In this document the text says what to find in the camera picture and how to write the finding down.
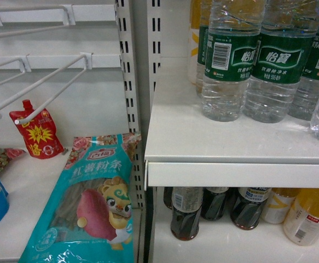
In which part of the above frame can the white slotted shelf upright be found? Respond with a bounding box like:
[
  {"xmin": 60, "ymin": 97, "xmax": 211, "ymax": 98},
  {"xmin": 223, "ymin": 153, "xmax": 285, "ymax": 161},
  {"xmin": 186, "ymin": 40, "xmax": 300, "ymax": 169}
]
[{"xmin": 115, "ymin": 0, "xmax": 146, "ymax": 209}]

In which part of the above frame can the dark tea bottle front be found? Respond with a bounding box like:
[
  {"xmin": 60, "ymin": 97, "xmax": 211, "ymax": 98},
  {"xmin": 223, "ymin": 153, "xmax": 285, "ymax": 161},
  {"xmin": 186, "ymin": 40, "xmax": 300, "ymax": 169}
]
[{"xmin": 170, "ymin": 187, "xmax": 204, "ymax": 241}]

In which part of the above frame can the white upper shelf board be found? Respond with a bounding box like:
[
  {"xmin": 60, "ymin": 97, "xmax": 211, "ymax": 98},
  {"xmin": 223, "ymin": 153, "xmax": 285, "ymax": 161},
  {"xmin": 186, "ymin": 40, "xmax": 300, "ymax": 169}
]
[{"xmin": 144, "ymin": 58, "xmax": 319, "ymax": 188}]

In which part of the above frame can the white display hook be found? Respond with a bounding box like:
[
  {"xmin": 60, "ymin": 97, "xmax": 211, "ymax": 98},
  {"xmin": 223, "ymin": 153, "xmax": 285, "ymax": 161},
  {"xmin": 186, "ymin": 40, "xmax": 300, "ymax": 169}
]
[{"xmin": 14, "ymin": 52, "xmax": 94, "ymax": 125}]

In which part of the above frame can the dark suntory tea bottle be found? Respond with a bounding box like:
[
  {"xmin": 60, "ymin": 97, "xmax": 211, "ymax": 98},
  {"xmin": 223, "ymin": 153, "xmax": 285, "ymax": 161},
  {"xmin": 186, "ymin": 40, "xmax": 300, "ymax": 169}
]
[{"xmin": 230, "ymin": 187, "xmax": 271, "ymax": 230}]

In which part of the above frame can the water bottle barcode label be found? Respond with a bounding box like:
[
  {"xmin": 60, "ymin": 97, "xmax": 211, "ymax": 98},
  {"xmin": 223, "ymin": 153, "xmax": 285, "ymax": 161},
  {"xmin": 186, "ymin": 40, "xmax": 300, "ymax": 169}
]
[{"xmin": 201, "ymin": 0, "xmax": 266, "ymax": 122}]

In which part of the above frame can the water bottle behind front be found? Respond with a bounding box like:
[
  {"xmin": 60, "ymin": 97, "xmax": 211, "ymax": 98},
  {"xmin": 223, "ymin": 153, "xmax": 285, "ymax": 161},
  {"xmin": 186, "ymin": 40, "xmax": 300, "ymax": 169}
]
[{"xmin": 243, "ymin": 1, "xmax": 319, "ymax": 123}]

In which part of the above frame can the red sauce pouch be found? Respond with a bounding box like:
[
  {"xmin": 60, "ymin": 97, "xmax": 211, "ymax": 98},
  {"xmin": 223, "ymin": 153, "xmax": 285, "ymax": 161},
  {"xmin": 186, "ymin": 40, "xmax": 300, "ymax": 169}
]
[{"xmin": 9, "ymin": 100, "xmax": 64, "ymax": 159}]

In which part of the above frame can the teal sweet potato noodle bag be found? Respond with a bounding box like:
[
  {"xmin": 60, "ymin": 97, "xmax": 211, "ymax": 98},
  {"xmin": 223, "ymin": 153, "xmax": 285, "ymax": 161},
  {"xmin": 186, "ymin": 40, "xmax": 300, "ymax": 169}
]
[{"xmin": 19, "ymin": 133, "xmax": 141, "ymax": 262}]

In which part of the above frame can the dark tea bottle middle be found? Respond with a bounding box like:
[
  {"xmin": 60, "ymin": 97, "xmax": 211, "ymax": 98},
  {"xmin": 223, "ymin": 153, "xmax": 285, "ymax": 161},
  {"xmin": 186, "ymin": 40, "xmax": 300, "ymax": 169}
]
[{"xmin": 201, "ymin": 187, "xmax": 229, "ymax": 221}]

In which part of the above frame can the yellow cap white bottle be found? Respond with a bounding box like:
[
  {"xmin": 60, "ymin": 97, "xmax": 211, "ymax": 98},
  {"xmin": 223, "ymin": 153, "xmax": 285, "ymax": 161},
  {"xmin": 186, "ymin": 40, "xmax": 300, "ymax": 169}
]
[{"xmin": 283, "ymin": 188, "xmax": 319, "ymax": 246}]

